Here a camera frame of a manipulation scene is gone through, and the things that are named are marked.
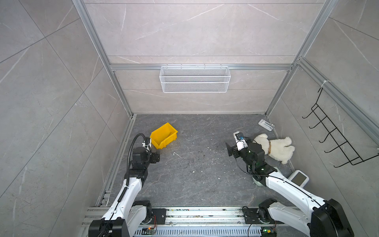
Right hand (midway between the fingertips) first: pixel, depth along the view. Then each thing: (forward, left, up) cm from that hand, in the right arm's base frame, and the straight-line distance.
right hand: (236, 139), depth 82 cm
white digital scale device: (-17, -37, -17) cm, 44 cm away
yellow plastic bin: (+13, +45, -13) cm, 49 cm away
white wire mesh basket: (+43, +22, +11) cm, 50 cm away
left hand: (-1, +49, -5) cm, 49 cm away
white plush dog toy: (-1, -29, -11) cm, 31 cm away
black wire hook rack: (-7, -43, +12) cm, 45 cm away
